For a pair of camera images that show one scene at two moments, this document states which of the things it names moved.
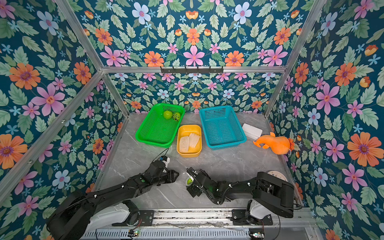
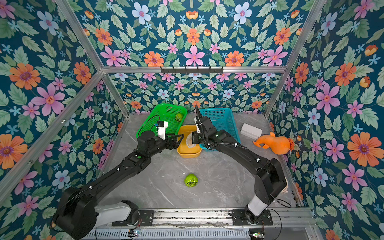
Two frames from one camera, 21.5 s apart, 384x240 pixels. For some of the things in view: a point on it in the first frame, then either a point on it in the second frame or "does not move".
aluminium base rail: x=216 y=224 does not move
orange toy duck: x=279 y=145 does not move
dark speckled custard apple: x=176 y=116 does not move
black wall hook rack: x=192 y=70 does not move
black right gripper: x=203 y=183 → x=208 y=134
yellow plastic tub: x=189 y=140 does not move
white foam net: x=184 y=144 → x=189 y=141
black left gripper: x=171 y=176 → x=173 y=145
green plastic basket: x=160 y=126 does not move
